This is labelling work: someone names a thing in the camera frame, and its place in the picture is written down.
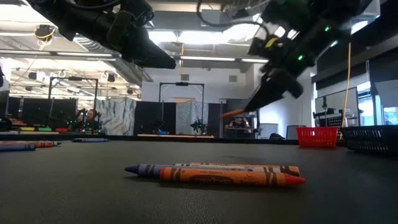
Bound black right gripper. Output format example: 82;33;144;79
244;18;315;113

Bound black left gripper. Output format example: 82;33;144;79
93;6;177;70

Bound orange crayon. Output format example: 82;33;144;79
189;161;301;177
159;167;307;188
220;108;246;119
0;141;62;149

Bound blue crayon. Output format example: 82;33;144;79
72;138;109;143
124;164;162;179
0;144;37;152

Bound grey bin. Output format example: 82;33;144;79
258;123;280;140

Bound grey chair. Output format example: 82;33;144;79
285;124;299;140

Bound person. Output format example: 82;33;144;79
76;108;102;133
228;117;252;130

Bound ceiling light strip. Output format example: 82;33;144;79
179;55;269;63
0;49;118;62

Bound black partition panel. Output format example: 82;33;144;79
7;98;78;128
133;101;177;136

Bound red plastic basket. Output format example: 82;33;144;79
295;126;339;148

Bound grey ceiling box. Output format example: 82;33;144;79
201;8;223;28

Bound blue patterned curtain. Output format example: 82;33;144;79
95;98;137;136

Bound grey curtain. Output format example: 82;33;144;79
175;100;210;135

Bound wooden background table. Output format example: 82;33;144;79
136;133;215;139

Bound black plastic basket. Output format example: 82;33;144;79
339;124;398;156

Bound black table mat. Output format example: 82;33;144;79
0;138;398;224

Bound black gantry frame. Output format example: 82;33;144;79
47;76;100;135
158;82;205;135

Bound yellow hanging cable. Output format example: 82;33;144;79
341;42;352;128

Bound yellow ceiling cable reel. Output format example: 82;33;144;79
33;24;57;43

